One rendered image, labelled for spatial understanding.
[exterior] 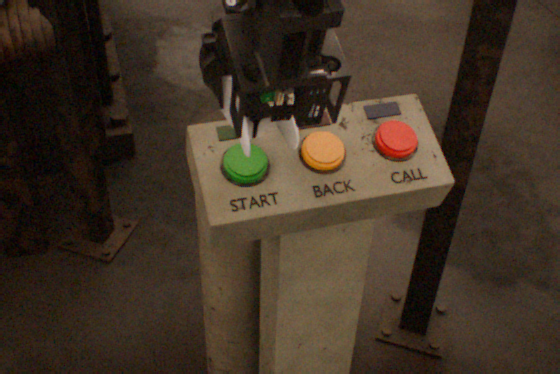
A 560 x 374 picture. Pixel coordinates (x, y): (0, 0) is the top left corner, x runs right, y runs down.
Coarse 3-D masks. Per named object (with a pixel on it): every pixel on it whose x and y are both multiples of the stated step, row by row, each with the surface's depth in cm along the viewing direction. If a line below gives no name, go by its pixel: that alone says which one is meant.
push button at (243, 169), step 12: (240, 144) 61; (252, 144) 62; (228, 156) 60; (240, 156) 61; (252, 156) 61; (264, 156) 61; (228, 168) 60; (240, 168) 60; (252, 168) 60; (264, 168) 61; (240, 180) 60; (252, 180) 60
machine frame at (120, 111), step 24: (96, 0) 144; (96, 24) 147; (96, 48) 151; (24, 72) 135; (96, 72) 140; (120, 72) 175; (24, 96) 138; (48, 96) 140; (96, 96) 143; (120, 96) 165; (24, 120) 142; (48, 120) 143; (96, 120) 147; (120, 120) 154; (48, 144) 147; (120, 144) 155; (48, 168) 151
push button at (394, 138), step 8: (392, 120) 65; (384, 128) 64; (392, 128) 64; (400, 128) 64; (408, 128) 65; (376, 136) 64; (384, 136) 64; (392, 136) 64; (400, 136) 64; (408, 136) 64; (416, 136) 65; (384, 144) 63; (392, 144) 63; (400, 144) 63; (408, 144) 64; (416, 144) 64; (384, 152) 64; (392, 152) 63; (400, 152) 63; (408, 152) 63
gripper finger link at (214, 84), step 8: (208, 32) 46; (216, 32) 46; (208, 40) 46; (208, 48) 46; (200, 56) 47; (208, 56) 46; (216, 56) 46; (200, 64) 48; (208, 64) 46; (216, 64) 47; (224, 64) 47; (208, 72) 47; (216, 72) 47; (224, 72) 48; (208, 80) 48; (216, 80) 48; (216, 88) 50; (216, 96) 51
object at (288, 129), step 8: (256, 120) 55; (264, 120) 54; (280, 120) 52; (288, 120) 51; (256, 128) 55; (264, 128) 55; (280, 128) 53; (288, 128) 51; (296, 128) 50; (256, 136) 56; (288, 136) 51; (296, 136) 50; (288, 144) 52; (296, 144) 50
